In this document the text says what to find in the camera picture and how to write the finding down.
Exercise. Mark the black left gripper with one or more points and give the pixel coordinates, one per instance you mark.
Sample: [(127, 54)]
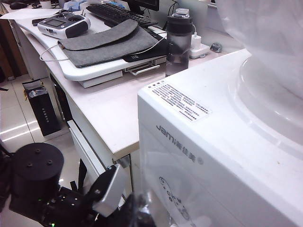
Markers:
[(129, 216)]

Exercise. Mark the clear plastic mug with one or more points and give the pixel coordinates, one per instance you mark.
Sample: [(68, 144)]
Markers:
[(144, 201)]

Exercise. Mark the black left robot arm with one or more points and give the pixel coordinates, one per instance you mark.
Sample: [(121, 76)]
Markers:
[(35, 165)]

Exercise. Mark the white floor water dispenser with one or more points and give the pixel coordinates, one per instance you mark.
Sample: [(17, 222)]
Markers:
[(213, 146)]

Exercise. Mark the dark grey water bottle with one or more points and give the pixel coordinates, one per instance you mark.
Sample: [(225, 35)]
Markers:
[(177, 47)]

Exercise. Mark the silver round desk knob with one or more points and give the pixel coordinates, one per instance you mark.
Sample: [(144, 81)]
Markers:
[(216, 47)]

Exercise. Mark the plastic-wrapped clear water jug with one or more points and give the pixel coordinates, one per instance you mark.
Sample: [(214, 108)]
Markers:
[(272, 28)]

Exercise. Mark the black cardboard box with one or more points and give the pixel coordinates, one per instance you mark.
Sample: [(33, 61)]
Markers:
[(45, 113)]

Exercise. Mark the black laptop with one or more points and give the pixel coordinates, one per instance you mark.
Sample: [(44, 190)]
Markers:
[(142, 57)]

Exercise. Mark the grey felt laptop sleeve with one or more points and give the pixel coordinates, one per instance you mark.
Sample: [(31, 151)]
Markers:
[(99, 49)]

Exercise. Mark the white power strip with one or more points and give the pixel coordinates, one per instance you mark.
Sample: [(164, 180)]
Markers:
[(200, 52)]

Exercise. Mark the white plug charger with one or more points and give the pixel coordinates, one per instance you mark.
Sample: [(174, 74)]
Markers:
[(196, 41)]

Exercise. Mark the white radio control transmitter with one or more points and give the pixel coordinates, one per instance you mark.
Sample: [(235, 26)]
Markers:
[(61, 26)]

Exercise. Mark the black computer keyboard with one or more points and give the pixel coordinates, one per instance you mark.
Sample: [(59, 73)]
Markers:
[(113, 13)]

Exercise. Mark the black desktop monitor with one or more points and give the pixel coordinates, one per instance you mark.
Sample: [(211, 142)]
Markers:
[(142, 4)]

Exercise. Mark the white paper sheet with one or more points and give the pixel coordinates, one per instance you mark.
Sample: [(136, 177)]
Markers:
[(28, 14)]

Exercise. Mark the black computer mouse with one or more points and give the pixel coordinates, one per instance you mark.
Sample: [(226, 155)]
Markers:
[(17, 5)]

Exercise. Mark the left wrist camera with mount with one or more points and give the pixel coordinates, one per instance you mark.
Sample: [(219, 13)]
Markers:
[(111, 189)]

